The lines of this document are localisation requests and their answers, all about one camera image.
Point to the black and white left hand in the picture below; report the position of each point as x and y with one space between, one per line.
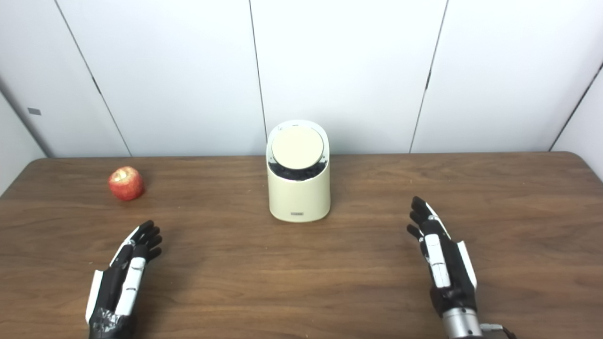
109 282

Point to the black and white right hand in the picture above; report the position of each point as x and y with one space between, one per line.
453 268

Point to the red apple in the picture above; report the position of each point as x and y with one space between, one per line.
126 184

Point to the round cream bin lid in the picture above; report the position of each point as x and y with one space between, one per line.
297 146

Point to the cream-colored bin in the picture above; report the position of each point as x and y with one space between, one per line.
298 197

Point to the black bin liner bag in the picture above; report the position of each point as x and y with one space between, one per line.
297 173

